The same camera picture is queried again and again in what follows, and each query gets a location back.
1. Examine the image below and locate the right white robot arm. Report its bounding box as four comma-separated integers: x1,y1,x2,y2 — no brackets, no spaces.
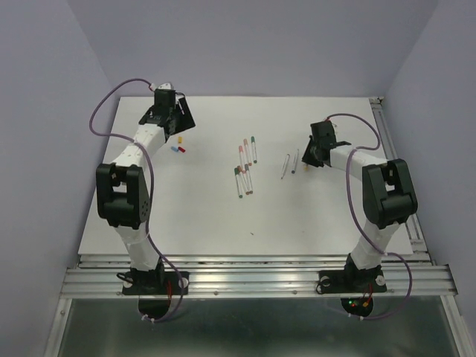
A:
302,120,418,290

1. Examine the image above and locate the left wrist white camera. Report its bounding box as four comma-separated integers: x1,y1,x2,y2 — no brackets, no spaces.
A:
149,82,174,91

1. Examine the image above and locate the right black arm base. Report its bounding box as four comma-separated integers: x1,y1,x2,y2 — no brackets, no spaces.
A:
315,255,387,318

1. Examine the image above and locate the brown cap marker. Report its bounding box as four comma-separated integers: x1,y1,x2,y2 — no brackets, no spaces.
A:
237,165,250,195

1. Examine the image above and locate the aluminium right side rail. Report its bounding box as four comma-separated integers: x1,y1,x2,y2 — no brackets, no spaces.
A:
370,97,432,264

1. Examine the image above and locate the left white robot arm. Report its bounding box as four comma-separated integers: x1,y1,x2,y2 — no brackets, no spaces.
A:
96,83,195,293

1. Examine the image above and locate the aluminium front rail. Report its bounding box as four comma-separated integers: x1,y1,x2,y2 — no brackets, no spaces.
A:
45,252,457,356

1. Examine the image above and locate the pink cap marker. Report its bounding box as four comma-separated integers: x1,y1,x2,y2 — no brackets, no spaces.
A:
239,145,247,173

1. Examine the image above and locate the aluminium rail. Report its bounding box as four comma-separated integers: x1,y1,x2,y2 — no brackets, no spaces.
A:
370,97,432,264
45,252,457,356

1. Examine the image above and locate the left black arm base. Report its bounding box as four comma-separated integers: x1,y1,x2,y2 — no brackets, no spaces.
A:
116,258,190,323

